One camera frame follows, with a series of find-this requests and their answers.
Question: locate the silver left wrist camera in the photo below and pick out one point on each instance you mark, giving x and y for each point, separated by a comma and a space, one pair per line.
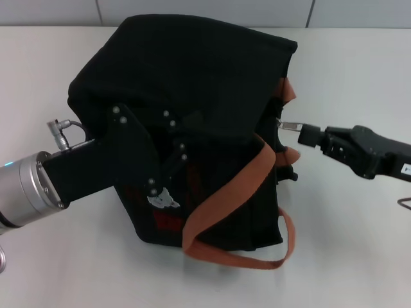
2, 260

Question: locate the silver main zipper pull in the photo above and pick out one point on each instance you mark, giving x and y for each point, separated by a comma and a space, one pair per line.
289, 125

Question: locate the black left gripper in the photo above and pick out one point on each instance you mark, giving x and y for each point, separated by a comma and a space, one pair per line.
106, 163

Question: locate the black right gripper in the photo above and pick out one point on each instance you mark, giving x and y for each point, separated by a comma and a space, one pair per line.
375, 157

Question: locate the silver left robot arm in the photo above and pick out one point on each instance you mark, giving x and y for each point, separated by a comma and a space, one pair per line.
25, 192

